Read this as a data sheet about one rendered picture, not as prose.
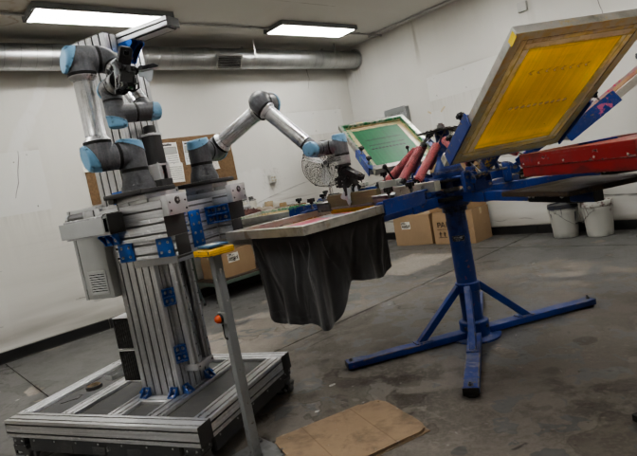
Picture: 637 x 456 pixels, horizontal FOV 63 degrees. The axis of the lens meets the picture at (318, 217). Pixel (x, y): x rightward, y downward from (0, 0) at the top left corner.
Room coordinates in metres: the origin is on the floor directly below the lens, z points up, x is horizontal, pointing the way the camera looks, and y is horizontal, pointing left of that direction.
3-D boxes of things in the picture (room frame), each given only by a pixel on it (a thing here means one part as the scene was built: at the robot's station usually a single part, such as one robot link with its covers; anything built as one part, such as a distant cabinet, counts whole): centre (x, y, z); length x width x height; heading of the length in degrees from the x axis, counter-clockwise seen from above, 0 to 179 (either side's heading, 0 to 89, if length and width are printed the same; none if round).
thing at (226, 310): (2.21, 0.47, 0.48); 0.22 x 0.22 x 0.96; 41
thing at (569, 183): (2.52, -0.96, 0.91); 1.34 x 0.40 x 0.08; 11
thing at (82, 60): (2.26, 0.87, 1.63); 0.15 x 0.12 x 0.55; 129
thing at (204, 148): (2.80, 0.56, 1.42); 0.13 x 0.12 x 0.14; 158
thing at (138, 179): (2.35, 0.77, 1.31); 0.15 x 0.15 x 0.10
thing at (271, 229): (2.49, -0.04, 0.97); 0.79 x 0.58 x 0.04; 131
